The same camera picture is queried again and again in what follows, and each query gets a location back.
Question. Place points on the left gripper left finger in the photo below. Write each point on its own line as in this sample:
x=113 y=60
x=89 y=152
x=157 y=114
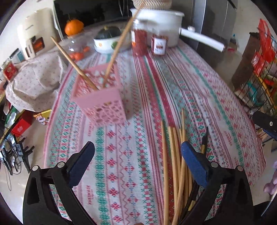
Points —
x=39 y=206

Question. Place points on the white bowl with squash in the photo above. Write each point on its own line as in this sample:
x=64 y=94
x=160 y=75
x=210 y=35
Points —
x=108 y=45

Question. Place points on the patterned tablecloth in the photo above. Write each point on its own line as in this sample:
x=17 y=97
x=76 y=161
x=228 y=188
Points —
x=124 y=181

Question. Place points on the orange fruit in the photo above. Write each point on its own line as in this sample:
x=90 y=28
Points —
x=73 y=27

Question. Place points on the white electric pot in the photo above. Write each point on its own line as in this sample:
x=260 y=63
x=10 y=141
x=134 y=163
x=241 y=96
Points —
x=168 y=23

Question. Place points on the short red dates jar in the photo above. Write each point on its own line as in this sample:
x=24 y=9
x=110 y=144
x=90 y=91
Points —
x=159 y=44

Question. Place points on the long bamboo chopstick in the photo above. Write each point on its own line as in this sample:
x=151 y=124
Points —
x=120 y=43

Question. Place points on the black wire basket rack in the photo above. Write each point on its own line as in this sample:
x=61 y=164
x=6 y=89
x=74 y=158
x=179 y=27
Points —
x=255 y=93

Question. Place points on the pink perforated utensil holder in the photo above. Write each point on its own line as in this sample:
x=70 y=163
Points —
x=103 y=106

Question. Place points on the grey refrigerator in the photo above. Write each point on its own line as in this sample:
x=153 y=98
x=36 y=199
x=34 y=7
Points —
x=214 y=19

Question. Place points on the green kabocha squash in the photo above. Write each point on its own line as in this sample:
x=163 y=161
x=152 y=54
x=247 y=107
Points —
x=108 y=32

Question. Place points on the woven rope basket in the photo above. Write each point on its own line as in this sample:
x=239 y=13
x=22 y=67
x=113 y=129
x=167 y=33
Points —
x=152 y=4

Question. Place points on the red tea tin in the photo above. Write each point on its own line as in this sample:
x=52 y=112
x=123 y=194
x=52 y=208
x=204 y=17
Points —
x=9 y=71

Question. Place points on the clear jar with tomatoes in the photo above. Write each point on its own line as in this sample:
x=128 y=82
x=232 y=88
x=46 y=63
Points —
x=78 y=47

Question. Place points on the red plastic bag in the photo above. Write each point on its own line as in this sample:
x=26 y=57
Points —
x=267 y=52

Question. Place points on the black microwave oven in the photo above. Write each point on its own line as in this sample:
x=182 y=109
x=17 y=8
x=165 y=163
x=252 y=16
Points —
x=90 y=12

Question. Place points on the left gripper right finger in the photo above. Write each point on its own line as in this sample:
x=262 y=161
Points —
x=236 y=206

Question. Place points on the cream air fryer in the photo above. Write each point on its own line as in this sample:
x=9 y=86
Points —
x=39 y=28

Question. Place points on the floral cloth cover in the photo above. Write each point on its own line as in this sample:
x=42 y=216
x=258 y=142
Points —
x=36 y=85

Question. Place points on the tall red goji jar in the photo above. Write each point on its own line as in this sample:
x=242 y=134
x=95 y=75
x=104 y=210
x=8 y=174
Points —
x=139 y=37

